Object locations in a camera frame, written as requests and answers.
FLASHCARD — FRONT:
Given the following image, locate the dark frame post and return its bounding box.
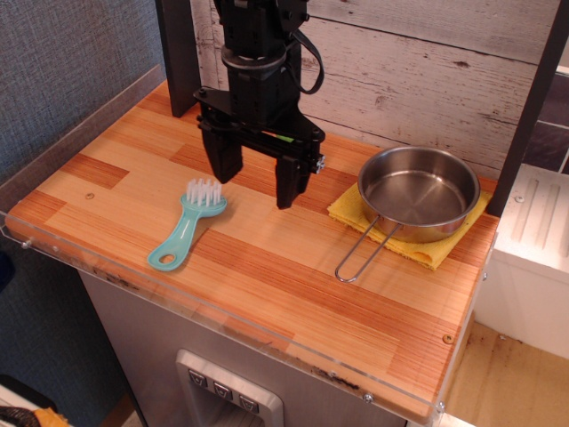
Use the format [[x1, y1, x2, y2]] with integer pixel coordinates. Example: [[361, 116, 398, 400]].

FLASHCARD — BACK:
[[486, 0, 568, 217], [155, 0, 202, 117]]

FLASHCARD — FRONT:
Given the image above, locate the silver pot with wire handle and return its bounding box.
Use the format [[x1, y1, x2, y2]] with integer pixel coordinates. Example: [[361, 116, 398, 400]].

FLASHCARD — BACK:
[[328, 147, 481, 283]]

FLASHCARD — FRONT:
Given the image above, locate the silver dispenser panel with buttons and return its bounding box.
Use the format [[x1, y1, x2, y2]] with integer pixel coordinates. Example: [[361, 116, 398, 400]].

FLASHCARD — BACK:
[[176, 349, 285, 426]]

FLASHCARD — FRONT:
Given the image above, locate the white toy sink unit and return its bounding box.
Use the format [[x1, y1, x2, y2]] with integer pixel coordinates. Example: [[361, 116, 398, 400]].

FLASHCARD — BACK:
[[474, 165, 568, 358]]

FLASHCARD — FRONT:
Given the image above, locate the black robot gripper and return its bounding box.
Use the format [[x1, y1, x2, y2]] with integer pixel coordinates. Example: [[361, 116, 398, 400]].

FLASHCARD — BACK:
[[195, 57, 325, 209]]

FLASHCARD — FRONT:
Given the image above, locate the dark right frame post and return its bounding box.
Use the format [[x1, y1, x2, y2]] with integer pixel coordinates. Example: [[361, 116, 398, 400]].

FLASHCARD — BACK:
[[486, 0, 568, 217]]

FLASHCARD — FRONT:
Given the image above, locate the grey toy fridge cabinet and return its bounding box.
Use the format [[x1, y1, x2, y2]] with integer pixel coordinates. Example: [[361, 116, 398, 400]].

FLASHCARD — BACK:
[[80, 273, 406, 426]]

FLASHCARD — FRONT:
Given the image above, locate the dark left frame post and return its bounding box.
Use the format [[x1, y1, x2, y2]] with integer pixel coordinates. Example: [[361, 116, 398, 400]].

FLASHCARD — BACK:
[[155, 0, 202, 117]]

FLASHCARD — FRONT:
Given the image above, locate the teal dish brush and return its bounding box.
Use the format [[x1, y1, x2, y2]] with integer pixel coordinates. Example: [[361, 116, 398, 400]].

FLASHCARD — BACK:
[[147, 178, 228, 271]]

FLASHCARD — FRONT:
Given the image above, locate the yellow folded rag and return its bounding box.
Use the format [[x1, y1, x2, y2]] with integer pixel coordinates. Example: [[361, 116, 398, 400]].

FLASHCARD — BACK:
[[327, 184, 493, 270]]

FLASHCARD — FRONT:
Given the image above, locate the orange toy carrot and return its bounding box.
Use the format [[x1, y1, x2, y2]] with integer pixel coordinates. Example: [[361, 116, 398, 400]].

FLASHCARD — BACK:
[[275, 134, 295, 143]]

